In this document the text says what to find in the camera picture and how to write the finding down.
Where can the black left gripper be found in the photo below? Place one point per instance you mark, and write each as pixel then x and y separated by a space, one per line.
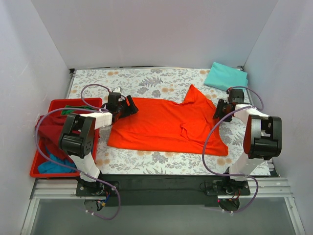
pixel 130 105

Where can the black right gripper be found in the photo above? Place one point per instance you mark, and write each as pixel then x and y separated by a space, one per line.
pixel 220 110

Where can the orange t shirt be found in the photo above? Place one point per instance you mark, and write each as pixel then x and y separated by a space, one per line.
pixel 164 125

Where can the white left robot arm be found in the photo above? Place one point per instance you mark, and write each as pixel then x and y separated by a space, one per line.
pixel 77 135

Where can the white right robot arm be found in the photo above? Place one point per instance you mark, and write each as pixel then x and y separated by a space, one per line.
pixel 263 134

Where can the folded teal t shirt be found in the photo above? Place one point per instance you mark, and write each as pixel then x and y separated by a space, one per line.
pixel 223 77

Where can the floral patterned table mat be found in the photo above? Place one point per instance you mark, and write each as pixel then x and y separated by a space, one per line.
pixel 168 83

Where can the green t shirt in bin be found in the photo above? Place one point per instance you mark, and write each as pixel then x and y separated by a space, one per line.
pixel 73 109

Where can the red plastic bin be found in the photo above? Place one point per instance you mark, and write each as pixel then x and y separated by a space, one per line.
pixel 39 159

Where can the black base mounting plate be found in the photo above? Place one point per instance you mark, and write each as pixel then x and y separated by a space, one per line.
pixel 143 190

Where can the dark red t shirt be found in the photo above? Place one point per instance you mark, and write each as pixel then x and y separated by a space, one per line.
pixel 49 131

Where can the blue t shirt in bin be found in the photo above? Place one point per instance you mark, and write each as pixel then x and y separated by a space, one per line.
pixel 49 167

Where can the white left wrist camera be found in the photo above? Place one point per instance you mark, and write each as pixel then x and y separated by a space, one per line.
pixel 117 90

